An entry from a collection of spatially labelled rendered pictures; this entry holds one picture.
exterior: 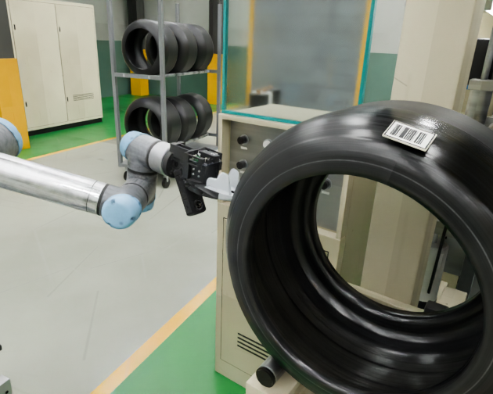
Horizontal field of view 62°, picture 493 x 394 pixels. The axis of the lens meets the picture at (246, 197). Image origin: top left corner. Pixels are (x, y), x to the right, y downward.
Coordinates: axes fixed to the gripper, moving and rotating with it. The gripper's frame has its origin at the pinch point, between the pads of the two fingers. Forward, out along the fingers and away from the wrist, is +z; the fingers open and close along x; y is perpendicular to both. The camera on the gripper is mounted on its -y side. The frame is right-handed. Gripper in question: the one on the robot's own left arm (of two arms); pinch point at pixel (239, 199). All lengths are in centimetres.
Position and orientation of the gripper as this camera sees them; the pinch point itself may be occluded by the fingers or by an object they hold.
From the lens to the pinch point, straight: 88.2
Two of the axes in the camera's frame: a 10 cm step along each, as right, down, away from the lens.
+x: 5.7, -2.7, 7.7
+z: 8.1, 3.5, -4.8
